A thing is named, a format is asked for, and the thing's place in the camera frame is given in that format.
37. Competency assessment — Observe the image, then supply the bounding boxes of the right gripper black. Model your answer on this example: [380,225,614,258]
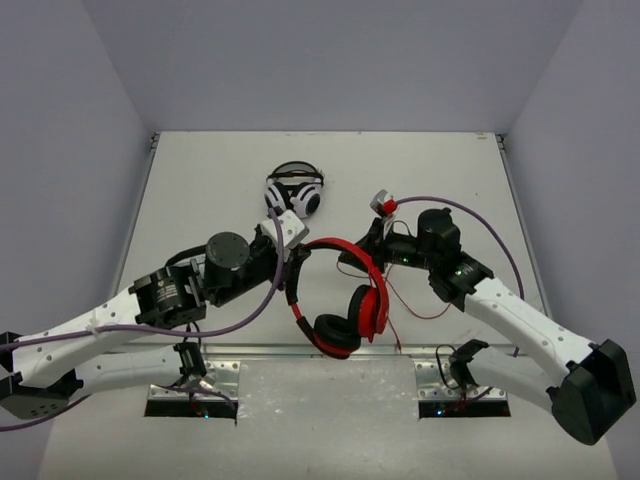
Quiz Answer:
[339,218,437,278]

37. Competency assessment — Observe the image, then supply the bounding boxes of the red black headphones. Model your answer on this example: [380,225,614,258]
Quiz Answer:
[289,237,390,360]

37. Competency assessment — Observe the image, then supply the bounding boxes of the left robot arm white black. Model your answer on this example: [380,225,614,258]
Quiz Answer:
[1,221,308,427]

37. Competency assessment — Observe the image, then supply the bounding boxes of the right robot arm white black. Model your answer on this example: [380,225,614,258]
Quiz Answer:
[356,208,636,445]

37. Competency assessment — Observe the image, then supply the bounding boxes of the white black headphones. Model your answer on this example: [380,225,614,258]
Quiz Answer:
[264,161,325,219]

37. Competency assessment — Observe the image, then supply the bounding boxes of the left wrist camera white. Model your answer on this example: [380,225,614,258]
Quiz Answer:
[259,210,309,250]

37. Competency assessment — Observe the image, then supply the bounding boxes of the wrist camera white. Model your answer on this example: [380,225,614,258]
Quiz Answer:
[370,189,397,218]
[259,210,309,250]

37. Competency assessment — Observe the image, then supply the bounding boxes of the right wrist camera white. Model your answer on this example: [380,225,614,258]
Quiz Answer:
[370,189,397,218]

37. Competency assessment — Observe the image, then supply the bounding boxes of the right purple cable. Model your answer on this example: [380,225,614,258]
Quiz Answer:
[394,194,525,359]

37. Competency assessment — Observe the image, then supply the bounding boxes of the aluminium rail front edge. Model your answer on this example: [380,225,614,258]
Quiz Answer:
[202,343,452,358]

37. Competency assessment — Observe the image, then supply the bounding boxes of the left metal mounting bracket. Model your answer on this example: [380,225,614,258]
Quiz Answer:
[147,360,241,402]

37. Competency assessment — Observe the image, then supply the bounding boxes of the metal mounting bracket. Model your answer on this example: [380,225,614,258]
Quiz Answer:
[147,360,241,402]
[413,358,508,402]

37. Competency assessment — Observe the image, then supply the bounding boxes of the right metal mounting bracket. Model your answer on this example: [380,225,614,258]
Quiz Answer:
[413,358,508,402]

